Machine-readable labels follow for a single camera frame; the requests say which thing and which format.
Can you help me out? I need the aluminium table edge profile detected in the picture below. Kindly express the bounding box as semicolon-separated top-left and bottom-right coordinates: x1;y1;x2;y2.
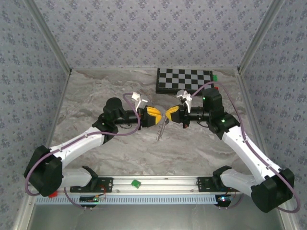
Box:
47;70;72;150
237;70;267;163

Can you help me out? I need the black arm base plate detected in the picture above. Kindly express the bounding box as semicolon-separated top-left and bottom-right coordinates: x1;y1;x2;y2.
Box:
70;176;114;193
197;176;241;192

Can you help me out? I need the slotted blue cable duct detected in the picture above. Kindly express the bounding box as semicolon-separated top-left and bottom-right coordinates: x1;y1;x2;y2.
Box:
35;194;220;205

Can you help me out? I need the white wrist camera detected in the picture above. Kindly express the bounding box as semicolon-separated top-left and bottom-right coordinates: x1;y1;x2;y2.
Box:
131;92;149;113
176;89;192;113

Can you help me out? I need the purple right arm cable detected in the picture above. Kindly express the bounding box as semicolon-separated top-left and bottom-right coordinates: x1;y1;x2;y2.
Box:
190;81;302;214

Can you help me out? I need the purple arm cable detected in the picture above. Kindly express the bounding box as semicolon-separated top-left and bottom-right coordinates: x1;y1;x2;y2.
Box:
190;81;302;214
24;92;142;210

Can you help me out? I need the black grey chessboard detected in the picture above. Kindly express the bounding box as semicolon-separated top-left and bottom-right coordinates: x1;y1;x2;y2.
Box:
155;68;214;96

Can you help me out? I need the small circuit board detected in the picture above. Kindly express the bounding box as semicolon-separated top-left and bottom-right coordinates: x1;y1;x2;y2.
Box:
79;195;100;204
215;195;235;207

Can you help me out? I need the grey metal key holder plate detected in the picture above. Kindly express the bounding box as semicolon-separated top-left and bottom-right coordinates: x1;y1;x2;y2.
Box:
155;116;170;142

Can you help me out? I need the aluminium frame leg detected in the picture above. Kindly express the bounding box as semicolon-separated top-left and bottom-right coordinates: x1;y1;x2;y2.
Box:
279;210;299;230
13;196;36;230

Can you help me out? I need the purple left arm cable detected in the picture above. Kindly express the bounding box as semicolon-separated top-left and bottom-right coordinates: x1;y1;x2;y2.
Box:
24;92;142;210

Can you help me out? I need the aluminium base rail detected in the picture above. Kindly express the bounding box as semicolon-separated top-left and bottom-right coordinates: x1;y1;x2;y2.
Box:
56;175;252;194

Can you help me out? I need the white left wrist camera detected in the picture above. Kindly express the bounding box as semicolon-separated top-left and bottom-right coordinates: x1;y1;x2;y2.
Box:
131;92;149;113

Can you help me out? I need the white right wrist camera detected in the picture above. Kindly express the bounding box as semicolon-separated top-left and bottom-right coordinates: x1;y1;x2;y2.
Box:
176;89;192;113

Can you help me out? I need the aluminium frame post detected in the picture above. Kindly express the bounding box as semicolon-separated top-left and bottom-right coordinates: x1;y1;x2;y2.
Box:
25;0;72;74
237;0;286;74

